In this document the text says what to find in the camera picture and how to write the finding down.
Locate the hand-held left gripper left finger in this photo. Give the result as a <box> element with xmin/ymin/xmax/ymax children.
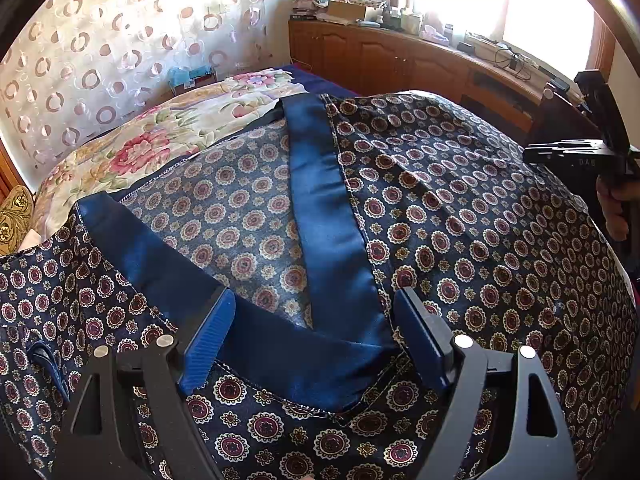
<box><xmin>52</xmin><ymin>287</ymin><xmax>237</xmax><ymax>480</ymax></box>

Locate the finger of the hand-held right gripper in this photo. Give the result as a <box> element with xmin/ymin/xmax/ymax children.
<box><xmin>523</xmin><ymin>141</ymin><xmax>608</xmax><ymax>165</ymax></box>

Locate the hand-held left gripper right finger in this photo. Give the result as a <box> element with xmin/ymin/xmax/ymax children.
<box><xmin>393</xmin><ymin>287</ymin><xmax>571</xmax><ymax>480</ymax></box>

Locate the navy medallion print garment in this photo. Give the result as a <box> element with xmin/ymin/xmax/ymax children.
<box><xmin>0</xmin><ymin>90</ymin><xmax>637</xmax><ymax>480</ymax></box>

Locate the person's right hand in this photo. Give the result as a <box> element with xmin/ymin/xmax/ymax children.
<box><xmin>596</xmin><ymin>179</ymin><xmax>632</xmax><ymax>244</ymax></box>

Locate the dark wooden footboard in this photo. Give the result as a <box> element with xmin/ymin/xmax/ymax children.
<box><xmin>527</xmin><ymin>82</ymin><xmax>603</xmax><ymax>147</ymax></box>

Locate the bright window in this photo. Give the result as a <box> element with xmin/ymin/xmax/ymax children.
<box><xmin>395</xmin><ymin>0</ymin><xmax>608</xmax><ymax>66</ymax></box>

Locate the wooden cabinet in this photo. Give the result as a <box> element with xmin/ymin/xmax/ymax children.
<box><xmin>287</xmin><ymin>17</ymin><xmax>591</xmax><ymax>133</ymax></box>

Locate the pink floral quilt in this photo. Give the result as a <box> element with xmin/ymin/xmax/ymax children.
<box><xmin>32</xmin><ymin>69</ymin><xmax>311</xmax><ymax>242</ymax></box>

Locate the yellow embroidered cushion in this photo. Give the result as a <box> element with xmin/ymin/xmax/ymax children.
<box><xmin>0</xmin><ymin>185</ymin><xmax>36</xmax><ymax>257</ymax></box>

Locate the cardboard box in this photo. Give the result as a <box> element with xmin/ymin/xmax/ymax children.
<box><xmin>325</xmin><ymin>0</ymin><xmax>383</xmax><ymax>24</ymax></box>

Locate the wooden headboard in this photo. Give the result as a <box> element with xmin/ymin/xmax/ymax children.
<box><xmin>0</xmin><ymin>140</ymin><xmax>26</xmax><ymax>198</ymax></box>

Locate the blue plastic item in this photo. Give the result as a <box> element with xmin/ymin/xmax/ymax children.
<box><xmin>167</xmin><ymin>66</ymin><xmax>217</xmax><ymax>96</ymax></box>

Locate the dark blue sheet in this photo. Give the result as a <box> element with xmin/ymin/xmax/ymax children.
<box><xmin>260</xmin><ymin>62</ymin><xmax>323</xmax><ymax>96</ymax></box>

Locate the pile of papers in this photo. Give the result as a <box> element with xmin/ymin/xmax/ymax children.
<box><xmin>292</xmin><ymin>0</ymin><xmax>346</xmax><ymax>20</ymax></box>

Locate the sheer curtain with circles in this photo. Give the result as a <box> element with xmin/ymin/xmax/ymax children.
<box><xmin>0</xmin><ymin>0</ymin><xmax>281</xmax><ymax>181</ymax></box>

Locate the tangle of black cables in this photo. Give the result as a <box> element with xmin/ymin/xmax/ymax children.
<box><xmin>492</xmin><ymin>42</ymin><xmax>543</xmax><ymax>81</ymax></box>

